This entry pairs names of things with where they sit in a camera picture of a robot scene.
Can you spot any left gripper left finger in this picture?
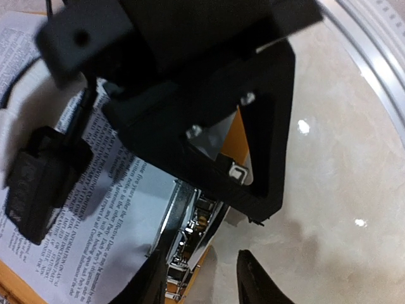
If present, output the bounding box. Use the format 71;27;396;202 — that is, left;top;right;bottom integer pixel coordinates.
110;245;168;304

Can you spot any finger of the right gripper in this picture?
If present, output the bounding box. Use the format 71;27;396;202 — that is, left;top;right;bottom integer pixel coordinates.
240;41;296;224
103;79;273;222

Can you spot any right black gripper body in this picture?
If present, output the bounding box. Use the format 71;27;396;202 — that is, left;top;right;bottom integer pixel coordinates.
36;0;325;134

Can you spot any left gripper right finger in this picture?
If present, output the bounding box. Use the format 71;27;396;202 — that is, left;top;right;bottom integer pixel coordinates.
237;250;294;304

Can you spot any stack of printed papers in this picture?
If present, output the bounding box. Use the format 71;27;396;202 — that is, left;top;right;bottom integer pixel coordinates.
1;12;176;303

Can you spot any orange file folder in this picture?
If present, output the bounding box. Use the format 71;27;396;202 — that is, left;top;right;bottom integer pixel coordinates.
0;110;251;304

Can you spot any chrome side folder clip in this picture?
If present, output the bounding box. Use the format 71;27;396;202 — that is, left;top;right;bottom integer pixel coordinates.
145;177;230;303

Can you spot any aluminium front rail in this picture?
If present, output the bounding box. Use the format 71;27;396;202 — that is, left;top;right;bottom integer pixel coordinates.
322;1;404;141

